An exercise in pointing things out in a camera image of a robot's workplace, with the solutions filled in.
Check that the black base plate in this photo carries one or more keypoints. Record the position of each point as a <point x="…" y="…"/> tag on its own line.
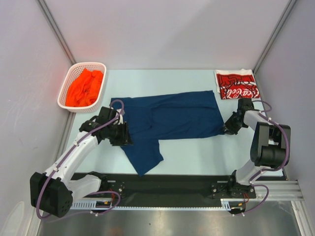
<point x="174" y="191"/>

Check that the left corner aluminium post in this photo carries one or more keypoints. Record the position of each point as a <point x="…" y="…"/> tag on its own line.
<point x="43" y="6"/>

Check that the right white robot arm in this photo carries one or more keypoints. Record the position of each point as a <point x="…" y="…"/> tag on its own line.
<point x="270" y="148"/>

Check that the blue t shirt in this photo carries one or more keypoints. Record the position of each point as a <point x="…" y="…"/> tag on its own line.
<point x="187" y="115"/>

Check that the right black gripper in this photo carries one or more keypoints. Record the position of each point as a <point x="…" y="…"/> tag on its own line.
<point x="233" y="124"/>

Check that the aluminium extrusion rail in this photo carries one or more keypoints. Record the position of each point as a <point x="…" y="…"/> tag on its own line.
<point x="264" y="191"/>

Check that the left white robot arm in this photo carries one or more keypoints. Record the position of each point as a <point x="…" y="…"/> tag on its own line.
<point x="53" y="192"/>

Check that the white plastic laundry basket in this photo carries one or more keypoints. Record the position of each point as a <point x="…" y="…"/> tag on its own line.
<point x="72" y="74"/>

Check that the right corner aluminium post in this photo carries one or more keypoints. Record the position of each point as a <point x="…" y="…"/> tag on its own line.
<point x="275" y="33"/>

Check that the orange t shirt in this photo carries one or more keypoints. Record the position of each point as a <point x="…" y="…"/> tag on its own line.
<point x="84" y="90"/>

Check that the red folded Coca-Cola t shirt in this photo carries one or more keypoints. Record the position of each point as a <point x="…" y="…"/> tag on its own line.
<point x="236" y="84"/>

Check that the corner aluminium post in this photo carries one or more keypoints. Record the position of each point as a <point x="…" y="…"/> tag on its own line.
<point x="43" y="6"/>
<point x="275" y="33"/>

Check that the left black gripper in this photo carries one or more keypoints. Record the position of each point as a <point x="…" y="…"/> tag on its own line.
<point x="125" y="138"/>

